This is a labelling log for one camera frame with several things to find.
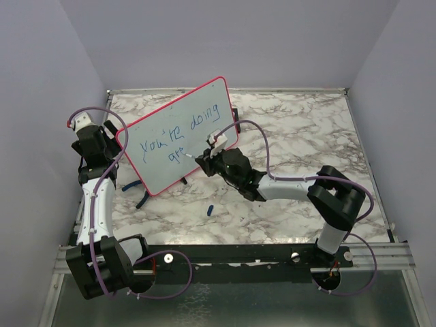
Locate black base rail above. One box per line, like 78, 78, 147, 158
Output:
69, 243, 358, 285

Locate blue handled pliers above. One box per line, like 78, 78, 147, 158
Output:
121, 180, 150, 209

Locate pink framed whiteboard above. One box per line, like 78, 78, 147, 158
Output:
115, 76, 239, 196

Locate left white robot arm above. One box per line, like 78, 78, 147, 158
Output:
66, 112, 151, 300

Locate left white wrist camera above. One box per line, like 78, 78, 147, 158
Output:
67, 112, 95, 133

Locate blue marker cap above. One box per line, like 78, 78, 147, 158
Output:
206, 205, 214, 217

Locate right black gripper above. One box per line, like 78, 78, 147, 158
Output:
197, 144, 242, 187

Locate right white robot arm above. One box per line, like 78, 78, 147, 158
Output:
195, 148, 366, 266

